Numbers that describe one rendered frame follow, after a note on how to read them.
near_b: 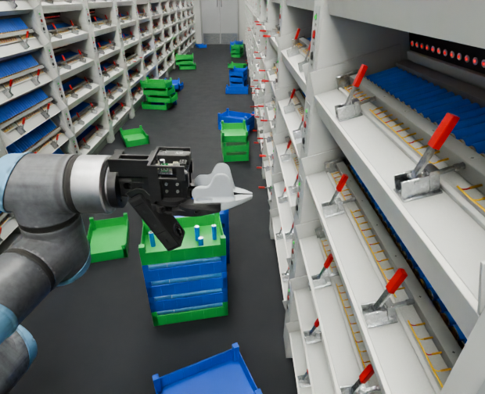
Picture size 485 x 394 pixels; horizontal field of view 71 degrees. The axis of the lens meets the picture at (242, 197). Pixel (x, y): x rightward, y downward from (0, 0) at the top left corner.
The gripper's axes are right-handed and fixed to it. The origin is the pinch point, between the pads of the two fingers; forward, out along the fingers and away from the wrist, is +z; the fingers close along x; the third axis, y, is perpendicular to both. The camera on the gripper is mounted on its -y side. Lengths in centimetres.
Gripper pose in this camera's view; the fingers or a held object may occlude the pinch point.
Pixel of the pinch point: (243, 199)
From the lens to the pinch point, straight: 54.1
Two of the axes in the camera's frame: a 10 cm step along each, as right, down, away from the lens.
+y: 0.3, -8.6, -5.1
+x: -0.1, -5.1, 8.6
